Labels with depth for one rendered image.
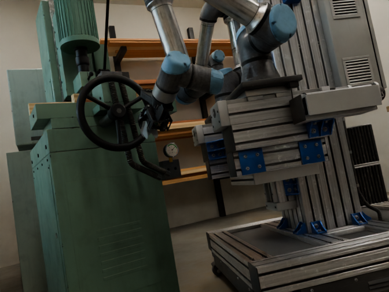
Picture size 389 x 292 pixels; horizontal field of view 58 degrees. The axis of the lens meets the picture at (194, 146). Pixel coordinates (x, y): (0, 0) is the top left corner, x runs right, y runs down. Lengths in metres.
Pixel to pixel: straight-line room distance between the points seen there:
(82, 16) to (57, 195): 0.80
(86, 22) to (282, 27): 0.89
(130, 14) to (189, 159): 1.88
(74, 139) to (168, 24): 0.57
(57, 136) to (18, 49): 2.82
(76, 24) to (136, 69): 2.62
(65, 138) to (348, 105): 1.03
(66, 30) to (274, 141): 1.02
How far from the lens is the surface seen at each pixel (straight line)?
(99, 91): 1.44
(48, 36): 1.93
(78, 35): 1.67
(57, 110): 1.45
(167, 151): 1.49
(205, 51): 2.02
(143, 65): 4.31
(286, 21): 1.24
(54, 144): 1.42
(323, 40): 1.67
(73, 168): 1.42
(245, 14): 1.21
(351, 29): 1.69
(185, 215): 4.17
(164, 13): 1.24
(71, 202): 1.40
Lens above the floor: 0.53
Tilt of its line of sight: 5 degrees up
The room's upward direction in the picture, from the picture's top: 10 degrees counter-clockwise
